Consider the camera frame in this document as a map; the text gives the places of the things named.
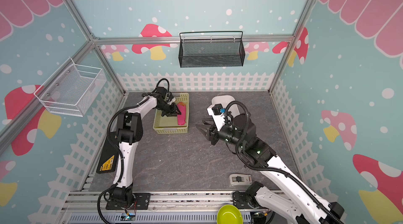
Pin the pink paper napkin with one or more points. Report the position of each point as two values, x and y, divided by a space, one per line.
181 118

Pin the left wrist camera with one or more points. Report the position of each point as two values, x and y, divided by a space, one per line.
169 98

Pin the lime green bowl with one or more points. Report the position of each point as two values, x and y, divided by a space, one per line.
229 214

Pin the black wire mesh basket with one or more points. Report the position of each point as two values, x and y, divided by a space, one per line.
211 49

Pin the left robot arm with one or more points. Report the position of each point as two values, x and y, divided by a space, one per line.
124 132

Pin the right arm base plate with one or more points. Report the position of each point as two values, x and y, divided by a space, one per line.
243 200

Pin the white plastic tub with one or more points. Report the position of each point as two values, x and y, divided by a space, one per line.
224 100

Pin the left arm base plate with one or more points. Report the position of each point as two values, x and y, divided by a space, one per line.
132 201

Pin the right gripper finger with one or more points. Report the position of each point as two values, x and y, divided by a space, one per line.
205 129
208 122

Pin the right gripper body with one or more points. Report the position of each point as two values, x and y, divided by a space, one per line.
212 132

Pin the white wire mesh basket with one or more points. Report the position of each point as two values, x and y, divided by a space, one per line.
72 89

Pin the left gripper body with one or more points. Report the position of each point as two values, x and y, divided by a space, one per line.
167 109

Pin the white small device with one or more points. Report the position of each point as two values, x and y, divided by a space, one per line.
240 180

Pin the green perforated plastic basket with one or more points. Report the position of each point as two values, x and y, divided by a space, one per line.
168 125

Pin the black box with yellow label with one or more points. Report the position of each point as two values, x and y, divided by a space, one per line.
109 155

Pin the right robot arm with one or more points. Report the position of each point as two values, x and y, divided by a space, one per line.
301 205

